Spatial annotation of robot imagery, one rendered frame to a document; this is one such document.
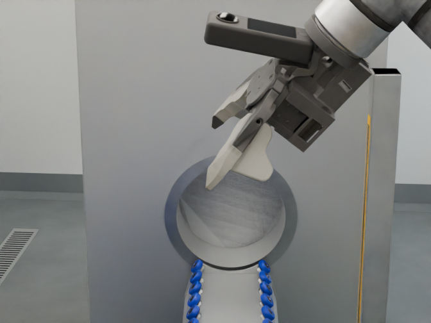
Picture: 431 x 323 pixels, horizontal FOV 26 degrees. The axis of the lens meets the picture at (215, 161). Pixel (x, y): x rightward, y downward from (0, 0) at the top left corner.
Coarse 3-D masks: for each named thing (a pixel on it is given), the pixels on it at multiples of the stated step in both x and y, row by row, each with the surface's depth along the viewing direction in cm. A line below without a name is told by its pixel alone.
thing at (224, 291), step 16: (208, 272) 285; (224, 272) 285; (240, 272) 285; (256, 272) 285; (208, 288) 275; (224, 288) 275; (240, 288) 275; (256, 288) 275; (272, 288) 286; (208, 304) 265; (224, 304) 265; (240, 304) 265; (256, 304) 265; (208, 320) 256; (224, 320) 256; (240, 320) 256; (256, 320) 256
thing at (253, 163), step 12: (240, 120) 100; (264, 132) 100; (228, 144) 98; (252, 144) 99; (264, 144) 100; (216, 156) 99; (228, 156) 98; (240, 156) 98; (252, 156) 99; (264, 156) 100; (216, 168) 98; (228, 168) 98; (240, 168) 99; (252, 168) 99; (264, 168) 100; (216, 180) 99; (264, 180) 100
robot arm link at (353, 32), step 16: (336, 0) 95; (320, 16) 96; (336, 16) 95; (352, 16) 94; (336, 32) 95; (352, 32) 94; (368, 32) 94; (384, 32) 95; (352, 48) 95; (368, 48) 96
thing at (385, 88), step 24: (384, 72) 199; (384, 96) 199; (384, 120) 201; (384, 144) 202; (384, 168) 204; (384, 192) 206; (384, 216) 207; (384, 240) 209; (360, 264) 215; (384, 264) 211; (360, 288) 215; (384, 288) 213; (360, 312) 215; (384, 312) 215
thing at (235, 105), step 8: (240, 88) 108; (232, 96) 109; (240, 96) 106; (224, 104) 109; (232, 104) 108; (240, 104) 107; (216, 112) 110; (224, 112) 110; (232, 112) 109; (240, 112) 110; (248, 112) 109; (216, 120) 111; (224, 120) 111; (216, 128) 112
